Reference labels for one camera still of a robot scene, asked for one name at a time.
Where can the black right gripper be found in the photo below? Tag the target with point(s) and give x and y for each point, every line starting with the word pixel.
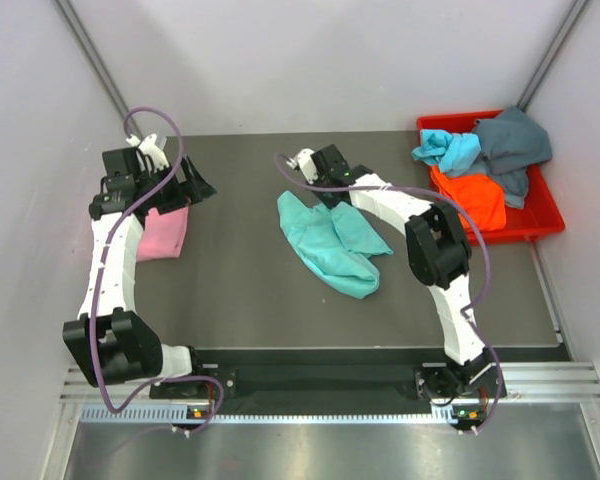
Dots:
pixel 328 202

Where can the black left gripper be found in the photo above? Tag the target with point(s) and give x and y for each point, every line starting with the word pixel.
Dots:
pixel 194 191

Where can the teal t shirt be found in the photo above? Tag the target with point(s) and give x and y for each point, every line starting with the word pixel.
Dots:
pixel 336 245

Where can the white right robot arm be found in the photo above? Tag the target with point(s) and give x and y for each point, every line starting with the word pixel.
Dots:
pixel 438 253

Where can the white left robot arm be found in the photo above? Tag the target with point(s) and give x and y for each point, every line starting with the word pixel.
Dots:
pixel 109 342

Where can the pink folded t shirt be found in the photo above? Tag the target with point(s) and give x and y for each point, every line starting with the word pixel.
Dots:
pixel 163 235

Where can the light blue t shirt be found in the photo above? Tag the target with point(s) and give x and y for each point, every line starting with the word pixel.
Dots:
pixel 452 153

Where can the orange t shirt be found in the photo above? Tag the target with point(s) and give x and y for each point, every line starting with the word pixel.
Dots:
pixel 477 194

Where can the grey blue t shirt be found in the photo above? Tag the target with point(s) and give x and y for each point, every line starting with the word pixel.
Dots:
pixel 510 143

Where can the red plastic bin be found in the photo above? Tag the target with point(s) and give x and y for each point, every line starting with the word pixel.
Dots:
pixel 540 215

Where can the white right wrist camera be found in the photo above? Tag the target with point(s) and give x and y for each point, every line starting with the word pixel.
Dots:
pixel 304 163

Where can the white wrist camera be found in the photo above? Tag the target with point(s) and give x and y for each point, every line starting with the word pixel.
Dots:
pixel 304 163
pixel 152 149

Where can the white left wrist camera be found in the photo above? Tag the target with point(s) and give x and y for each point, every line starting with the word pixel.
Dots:
pixel 152 149

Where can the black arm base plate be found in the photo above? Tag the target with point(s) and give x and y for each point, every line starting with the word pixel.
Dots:
pixel 320 382

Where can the grey slotted cable duct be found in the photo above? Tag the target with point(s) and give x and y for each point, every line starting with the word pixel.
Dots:
pixel 193 415

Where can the aluminium frame rail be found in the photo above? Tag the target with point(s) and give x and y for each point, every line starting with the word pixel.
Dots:
pixel 543 382

